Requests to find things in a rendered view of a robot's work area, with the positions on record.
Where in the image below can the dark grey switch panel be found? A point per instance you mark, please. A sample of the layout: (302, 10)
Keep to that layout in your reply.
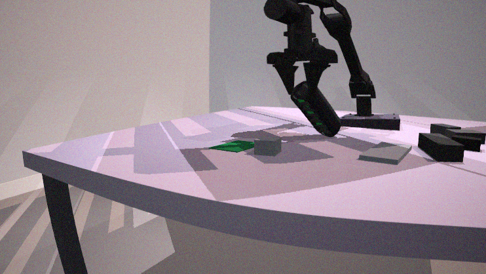
(316, 109)

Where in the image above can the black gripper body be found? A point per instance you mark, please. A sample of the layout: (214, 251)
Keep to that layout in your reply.
(300, 44)

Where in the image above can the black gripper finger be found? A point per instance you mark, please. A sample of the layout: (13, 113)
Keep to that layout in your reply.
(287, 75)
(313, 72)

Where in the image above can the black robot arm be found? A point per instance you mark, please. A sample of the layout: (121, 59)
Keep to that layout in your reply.
(339, 27)

